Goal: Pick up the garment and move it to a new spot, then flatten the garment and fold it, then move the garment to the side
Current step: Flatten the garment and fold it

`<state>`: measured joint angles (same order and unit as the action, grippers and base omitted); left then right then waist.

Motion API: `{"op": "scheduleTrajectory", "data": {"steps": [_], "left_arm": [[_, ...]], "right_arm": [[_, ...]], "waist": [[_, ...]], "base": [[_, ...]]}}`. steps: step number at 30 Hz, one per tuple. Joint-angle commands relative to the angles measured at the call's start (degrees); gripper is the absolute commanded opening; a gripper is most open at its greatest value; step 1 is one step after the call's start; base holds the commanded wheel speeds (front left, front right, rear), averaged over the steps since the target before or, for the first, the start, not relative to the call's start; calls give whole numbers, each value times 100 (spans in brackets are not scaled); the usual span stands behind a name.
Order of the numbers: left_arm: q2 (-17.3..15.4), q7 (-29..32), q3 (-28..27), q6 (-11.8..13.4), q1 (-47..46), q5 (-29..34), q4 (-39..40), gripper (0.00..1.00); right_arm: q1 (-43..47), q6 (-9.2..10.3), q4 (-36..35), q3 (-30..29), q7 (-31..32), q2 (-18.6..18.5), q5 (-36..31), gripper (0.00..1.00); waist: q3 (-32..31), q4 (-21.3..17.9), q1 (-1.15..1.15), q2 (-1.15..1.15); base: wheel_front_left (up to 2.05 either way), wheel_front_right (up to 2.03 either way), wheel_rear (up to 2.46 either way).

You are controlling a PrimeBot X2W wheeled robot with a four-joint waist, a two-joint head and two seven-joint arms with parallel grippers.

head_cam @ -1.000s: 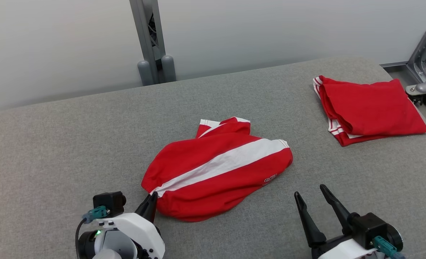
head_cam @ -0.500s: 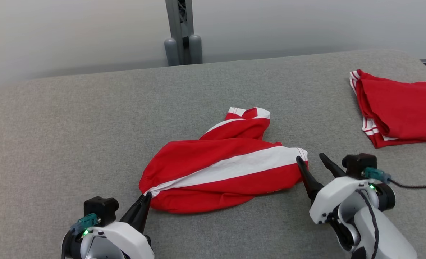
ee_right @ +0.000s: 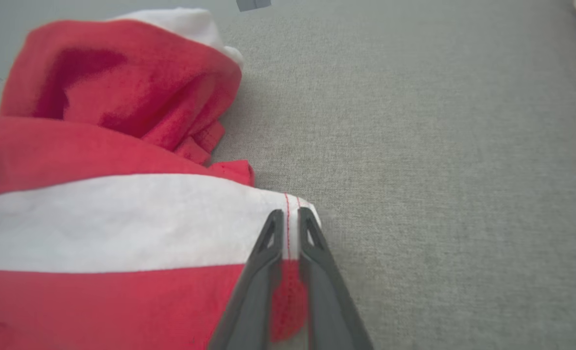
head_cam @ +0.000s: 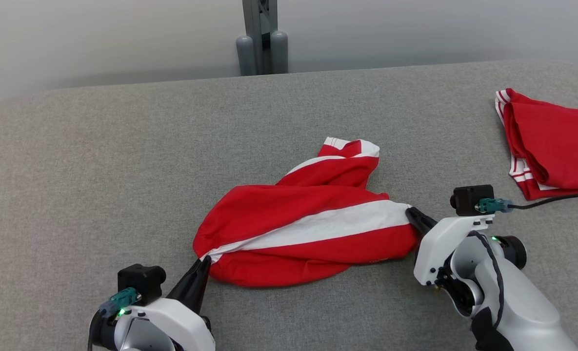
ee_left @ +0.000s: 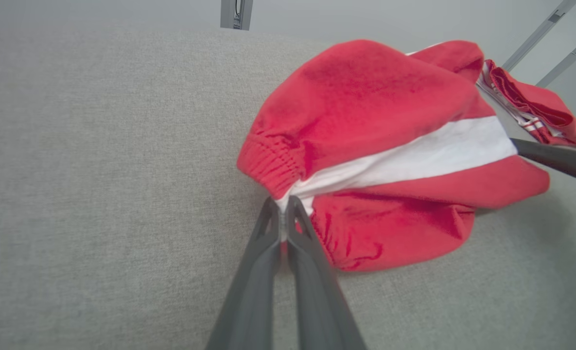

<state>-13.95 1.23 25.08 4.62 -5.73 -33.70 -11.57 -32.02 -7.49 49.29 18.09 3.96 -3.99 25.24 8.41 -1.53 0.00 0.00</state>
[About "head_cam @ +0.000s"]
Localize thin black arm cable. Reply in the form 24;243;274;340
469;231;507;332

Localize red basketball jersey white sleeves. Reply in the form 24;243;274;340
495;88;578;201

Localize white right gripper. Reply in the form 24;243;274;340
407;207;495;287

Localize grey cylindrical post foot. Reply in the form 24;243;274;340
270;30;289;75
236;34;258;77

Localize black cable with teal connector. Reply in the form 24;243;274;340
87;287;140;351
478;193;578;214

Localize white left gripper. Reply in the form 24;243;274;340
135;255;216;351

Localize red shorts with white stripe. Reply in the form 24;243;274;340
193;137;421;288

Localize grey aluminium post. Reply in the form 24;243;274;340
242;0;279;76

